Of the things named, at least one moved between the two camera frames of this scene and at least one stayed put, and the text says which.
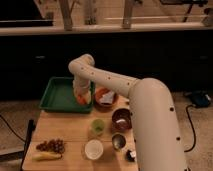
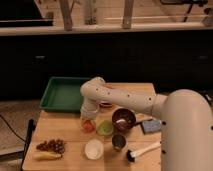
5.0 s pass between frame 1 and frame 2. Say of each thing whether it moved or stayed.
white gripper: moved
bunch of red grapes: stayed
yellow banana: stayed
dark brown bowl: stayed
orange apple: moved
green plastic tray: stayed
